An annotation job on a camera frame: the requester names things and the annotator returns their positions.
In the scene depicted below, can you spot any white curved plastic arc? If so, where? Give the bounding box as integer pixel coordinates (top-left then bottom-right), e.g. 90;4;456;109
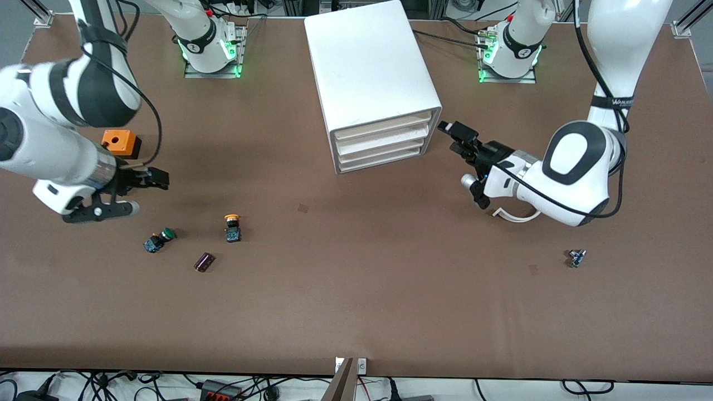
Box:
490;207;542;223

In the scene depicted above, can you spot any black power strip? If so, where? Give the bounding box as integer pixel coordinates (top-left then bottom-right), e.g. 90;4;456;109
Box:
201;380;243;401

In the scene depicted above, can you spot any orange button enclosure box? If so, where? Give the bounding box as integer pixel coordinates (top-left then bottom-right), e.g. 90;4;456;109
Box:
101;129;142;160

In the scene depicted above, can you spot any green push button switch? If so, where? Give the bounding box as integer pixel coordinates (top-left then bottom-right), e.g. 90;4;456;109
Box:
143;227;177;254

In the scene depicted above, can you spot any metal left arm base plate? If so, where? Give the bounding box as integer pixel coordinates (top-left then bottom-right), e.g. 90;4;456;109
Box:
478;31;538;84

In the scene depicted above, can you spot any black base supply cable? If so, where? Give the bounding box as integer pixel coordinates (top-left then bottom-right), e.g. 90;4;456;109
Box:
415;29;491;51

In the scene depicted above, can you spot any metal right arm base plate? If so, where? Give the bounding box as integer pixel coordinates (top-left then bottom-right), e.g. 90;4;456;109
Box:
184;25;247;79

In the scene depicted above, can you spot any black looped floor cable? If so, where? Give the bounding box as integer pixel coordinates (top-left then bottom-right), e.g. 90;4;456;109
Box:
561;380;614;396

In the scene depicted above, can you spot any brown angled post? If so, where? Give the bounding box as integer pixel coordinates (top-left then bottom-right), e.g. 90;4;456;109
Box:
322;358;357;401

